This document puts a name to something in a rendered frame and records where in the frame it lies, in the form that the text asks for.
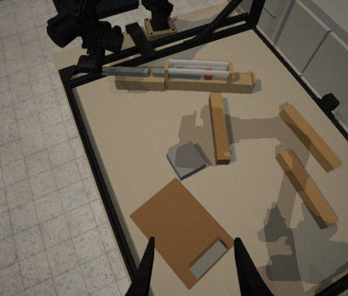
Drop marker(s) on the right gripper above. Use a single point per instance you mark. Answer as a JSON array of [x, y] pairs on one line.
[[92, 63]]

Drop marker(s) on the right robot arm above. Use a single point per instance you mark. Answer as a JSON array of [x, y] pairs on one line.
[[76, 18]]

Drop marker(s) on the brown clipboard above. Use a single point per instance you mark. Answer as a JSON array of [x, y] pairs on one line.
[[190, 241]]

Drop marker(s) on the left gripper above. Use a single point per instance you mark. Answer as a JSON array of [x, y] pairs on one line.
[[250, 281]]

